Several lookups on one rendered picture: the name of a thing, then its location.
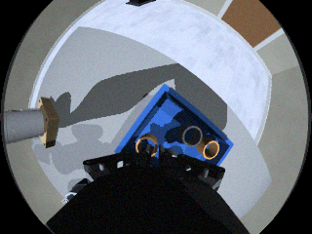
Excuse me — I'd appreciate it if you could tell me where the bronze bushing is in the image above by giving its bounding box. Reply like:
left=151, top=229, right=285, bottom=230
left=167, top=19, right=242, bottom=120
left=136, top=134, right=158, bottom=157
left=196, top=137, right=219, bottom=159

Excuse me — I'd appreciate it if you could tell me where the blue plastic crate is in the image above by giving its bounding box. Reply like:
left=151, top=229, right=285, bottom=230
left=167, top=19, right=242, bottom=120
left=114, top=84, right=234, bottom=167

